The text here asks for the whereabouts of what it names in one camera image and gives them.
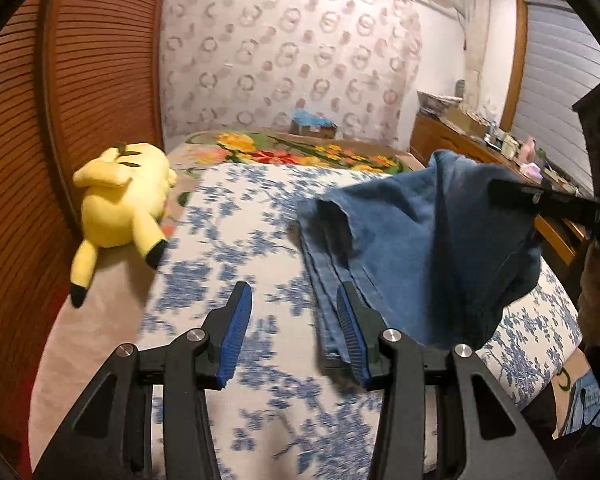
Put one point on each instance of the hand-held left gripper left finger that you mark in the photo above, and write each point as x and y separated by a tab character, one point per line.
235	330

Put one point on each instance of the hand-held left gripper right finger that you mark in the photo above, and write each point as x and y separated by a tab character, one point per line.
352	335

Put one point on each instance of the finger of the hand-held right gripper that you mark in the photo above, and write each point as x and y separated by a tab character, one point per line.
540	197

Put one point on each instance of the blue denim pants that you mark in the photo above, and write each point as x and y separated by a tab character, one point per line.
420	250

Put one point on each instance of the person's right hand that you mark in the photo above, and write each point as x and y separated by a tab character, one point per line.
595	300

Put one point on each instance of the wooden sideboard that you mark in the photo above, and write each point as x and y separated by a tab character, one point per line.
450	140

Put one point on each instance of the open cardboard box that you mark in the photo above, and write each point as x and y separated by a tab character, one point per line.
462	120

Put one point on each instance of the white blue floral bedsheet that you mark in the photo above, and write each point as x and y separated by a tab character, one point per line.
240	220

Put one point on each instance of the stack of papers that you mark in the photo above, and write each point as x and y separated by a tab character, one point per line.
437	102

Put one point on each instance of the yellow plush toy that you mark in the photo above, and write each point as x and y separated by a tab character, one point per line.
115	200

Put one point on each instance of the colourful flower blanket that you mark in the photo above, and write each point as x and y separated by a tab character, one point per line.
260	147

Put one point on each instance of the small cardboard box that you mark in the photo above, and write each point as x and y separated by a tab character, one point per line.
315	131

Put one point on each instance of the blue plastic bag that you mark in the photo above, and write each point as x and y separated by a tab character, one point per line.
312	117

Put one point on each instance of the wooden louvered wardrobe door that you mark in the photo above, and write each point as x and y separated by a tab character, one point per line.
80	60

